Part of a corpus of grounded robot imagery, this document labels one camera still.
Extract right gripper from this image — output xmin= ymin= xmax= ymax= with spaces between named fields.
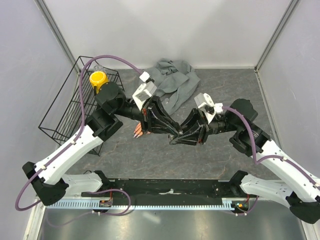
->
xmin=168 ymin=107 xmax=241 ymax=147

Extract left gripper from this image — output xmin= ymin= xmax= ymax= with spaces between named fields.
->
xmin=113 ymin=92 xmax=181 ymax=135

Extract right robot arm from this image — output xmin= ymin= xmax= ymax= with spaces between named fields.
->
xmin=170 ymin=98 xmax=320 ymax=224

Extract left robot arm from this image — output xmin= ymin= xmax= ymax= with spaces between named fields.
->
xmin=22 ymin=81 xmax=183 ymax=206

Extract mannequin hand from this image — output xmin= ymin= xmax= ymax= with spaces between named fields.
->
xmin=133 ymin=123 xmax=150 ymax=138

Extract grey shirt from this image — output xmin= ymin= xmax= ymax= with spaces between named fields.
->
xmin=145 ymin=58 xmax=200 ymax=115

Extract yellow cup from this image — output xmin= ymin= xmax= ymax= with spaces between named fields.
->
xmin=89 ymin=71 xmax=109 ymax=95

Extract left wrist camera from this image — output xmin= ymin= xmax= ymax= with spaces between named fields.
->
xmin=132 ymin=71 xmax=157 ymax=111

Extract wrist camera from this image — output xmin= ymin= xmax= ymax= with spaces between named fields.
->
xmin=132 ymin=71 xmax=157 ymax=111
xmin=194 ymin=93 xmax=223 ymax=124

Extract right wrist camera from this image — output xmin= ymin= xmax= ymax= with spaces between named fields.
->
xmin=194 ymin=93 xmax=223 ymax=124

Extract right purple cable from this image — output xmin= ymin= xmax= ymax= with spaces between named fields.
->
xmin=222 ymin=105 xmax=320 ymax=187

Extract purple cable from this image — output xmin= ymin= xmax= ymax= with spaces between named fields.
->
xmin=222 ymin=105 xmax=320 ymax=187
xmin=14 ymin=55 xmax=143 ymax=211

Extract slotted cable duct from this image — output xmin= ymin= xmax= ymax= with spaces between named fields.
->
xmin=47 ymin=195 xmax=234 ymax=211

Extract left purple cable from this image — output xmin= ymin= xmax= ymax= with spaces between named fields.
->
xmin=14 ymin=55 xmax=143 ymax=211

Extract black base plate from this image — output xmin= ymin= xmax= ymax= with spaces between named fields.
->
xmin=74 ymin=177 xmax=261 ymax=207

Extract black wire basket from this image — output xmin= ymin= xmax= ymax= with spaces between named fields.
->
xmin=38 ymin=56 xmax=125 ymax=147

